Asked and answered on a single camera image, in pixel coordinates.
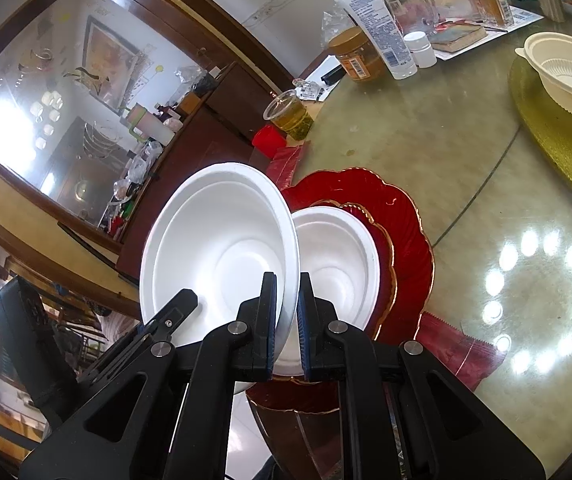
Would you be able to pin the black monitor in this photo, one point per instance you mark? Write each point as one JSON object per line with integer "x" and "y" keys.
{"x": 31, "y": 340}

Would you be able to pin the wooden sideboard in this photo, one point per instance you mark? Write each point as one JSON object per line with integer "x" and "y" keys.
{"x": 206, "y": 140}

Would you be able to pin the old worn book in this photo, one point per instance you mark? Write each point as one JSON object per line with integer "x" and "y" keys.
{"x": 461, "y": 37}

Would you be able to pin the red foil packet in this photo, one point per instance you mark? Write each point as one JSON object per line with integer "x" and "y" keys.
{"x": 461, "y": 350}

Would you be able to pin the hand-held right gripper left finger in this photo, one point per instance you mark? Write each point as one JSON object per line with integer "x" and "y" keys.
{"x": 269, "y": 325}

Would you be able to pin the large wall mirror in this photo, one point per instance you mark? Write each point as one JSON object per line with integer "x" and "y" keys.
{"x": 41, "y": 110}

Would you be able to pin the glass pitcher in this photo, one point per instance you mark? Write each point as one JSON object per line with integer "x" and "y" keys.
{"x": 406, "y": 0}

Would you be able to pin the printed paper sheet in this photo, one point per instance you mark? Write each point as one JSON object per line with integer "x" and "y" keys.
{"x": 521, "y": 17}

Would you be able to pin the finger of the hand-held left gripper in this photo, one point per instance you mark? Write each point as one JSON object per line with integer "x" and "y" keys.
{"x": 171, "y": 310}
{"x": 116, "y": 360}

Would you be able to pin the plastic cup of tea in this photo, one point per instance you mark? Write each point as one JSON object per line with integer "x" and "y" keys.
{"x": 291, "y": 115}

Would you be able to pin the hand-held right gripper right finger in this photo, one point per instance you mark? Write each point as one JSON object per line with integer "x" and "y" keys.
{"x": 304, "y": 330}

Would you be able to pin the small white bottle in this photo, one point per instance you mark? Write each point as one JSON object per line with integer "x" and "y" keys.
{"x": 421, "y": 50}

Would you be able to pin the red plate with white sticker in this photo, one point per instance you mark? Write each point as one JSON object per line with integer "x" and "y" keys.
{"x": 383, "y": 260}

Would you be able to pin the gold round mat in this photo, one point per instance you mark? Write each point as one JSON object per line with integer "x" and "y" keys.
{"x": 556, "y": 145}

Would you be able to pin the white foam bowl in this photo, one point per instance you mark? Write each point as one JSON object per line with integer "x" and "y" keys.
{"x": 336, "y": 265}
{"x": 216, "y": 240}

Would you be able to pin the peanut butter jar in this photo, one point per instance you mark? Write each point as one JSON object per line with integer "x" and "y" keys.
{"x": 361, "y": 57}

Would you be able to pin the white paper sheets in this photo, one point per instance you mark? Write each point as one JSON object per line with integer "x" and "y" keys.
{"x": 311, "y": 76}

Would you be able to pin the red gift box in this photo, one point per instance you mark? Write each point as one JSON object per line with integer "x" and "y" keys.
{"x": 286, "y": 165}

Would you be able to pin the white lotion tube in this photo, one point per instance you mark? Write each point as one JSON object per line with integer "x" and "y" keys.
{"x": 381, "y": 25}

